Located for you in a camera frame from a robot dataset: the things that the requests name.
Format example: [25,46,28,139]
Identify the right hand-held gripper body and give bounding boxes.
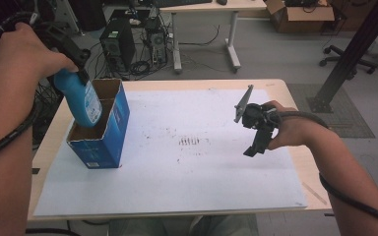
[234,84,282,131]

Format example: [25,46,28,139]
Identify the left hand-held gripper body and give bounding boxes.
[33,21,92,71]

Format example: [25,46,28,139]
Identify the blue detergent bottle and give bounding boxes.
[52,69,103,129]

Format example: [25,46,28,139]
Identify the blue cardboard box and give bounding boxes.
[66,78,131,170]

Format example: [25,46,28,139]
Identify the person's right hand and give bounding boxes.
[264,99,314,151]

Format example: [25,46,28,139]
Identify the person's left hand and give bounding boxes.
[0,22,80,82]

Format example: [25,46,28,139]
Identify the black computer tower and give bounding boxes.
[98,18,138,74]

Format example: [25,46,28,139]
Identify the light wooden table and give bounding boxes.
[28,78,333,224]

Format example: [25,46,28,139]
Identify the white paper sheet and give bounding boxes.
[33,88,309,218]

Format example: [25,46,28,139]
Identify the small grey computer case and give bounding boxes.
[149,29,169,65]

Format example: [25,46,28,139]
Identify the grey floor mat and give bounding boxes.
[285,83,377,140]

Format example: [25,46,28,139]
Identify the person's grey pants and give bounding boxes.
[109,214,260,236]

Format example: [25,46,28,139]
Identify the black office chair base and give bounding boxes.
[319,44,378,76]

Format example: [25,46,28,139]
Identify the open brown cardboard box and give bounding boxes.
[264,0,337,34]

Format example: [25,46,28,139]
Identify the black metal stand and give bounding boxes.
[305,0,378,114]

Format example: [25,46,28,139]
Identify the white-legged office desk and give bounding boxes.
[158,0,269,75]

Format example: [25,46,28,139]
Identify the black keyboard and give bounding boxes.
[153,0,214,8]

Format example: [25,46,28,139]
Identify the tangle of black cables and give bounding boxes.
[129,59,153,77]

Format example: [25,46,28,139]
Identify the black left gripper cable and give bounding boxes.
[0,11,40,165]

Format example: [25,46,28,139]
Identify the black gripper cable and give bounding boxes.
[277,110,378,230]
[0,11,40,165]

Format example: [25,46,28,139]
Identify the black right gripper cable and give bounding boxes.
[277,110,378,230]

